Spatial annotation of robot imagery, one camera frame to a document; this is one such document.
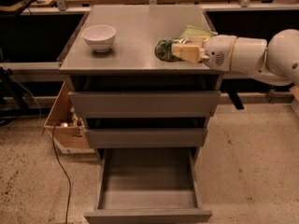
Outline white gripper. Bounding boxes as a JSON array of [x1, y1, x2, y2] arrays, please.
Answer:
[[171, 35, 237, 72]]

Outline green soda can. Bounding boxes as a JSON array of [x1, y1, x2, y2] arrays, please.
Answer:
[[154, 38, 188, 63]]

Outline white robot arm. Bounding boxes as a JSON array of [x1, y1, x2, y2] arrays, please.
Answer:
[[171, 29, 299, 86]]

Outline grey drawer cabinet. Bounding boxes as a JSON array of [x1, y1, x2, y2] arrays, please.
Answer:
[[60, 5, 223, 155]]

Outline grey middle drawer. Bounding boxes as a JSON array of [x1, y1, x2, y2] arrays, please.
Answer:
[[85, 128, 207, 148]]

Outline grey top drawer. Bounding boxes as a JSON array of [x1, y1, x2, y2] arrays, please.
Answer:
[[68, 91, 220, 118]]

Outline grey open bottom drawer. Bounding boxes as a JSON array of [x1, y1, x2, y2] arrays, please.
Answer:
[[84, 147, 212, 224]]

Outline green chip bag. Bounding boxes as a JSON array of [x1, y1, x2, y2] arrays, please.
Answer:
[[180, 25, 217, 37]]

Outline white ceramic bowl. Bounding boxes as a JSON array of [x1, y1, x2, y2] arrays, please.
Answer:
[[81, 25, 116, 52]]

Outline wooden box on floor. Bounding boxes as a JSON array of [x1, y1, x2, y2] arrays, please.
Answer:
[[44, 82, 93, 154]]

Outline grey metal rail frame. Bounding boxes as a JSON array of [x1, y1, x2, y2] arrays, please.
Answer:
[[0, 3, 299, 82]]

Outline black floor cable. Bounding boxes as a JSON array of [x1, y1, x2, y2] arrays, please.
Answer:
[[51, 123, 73, 224]]

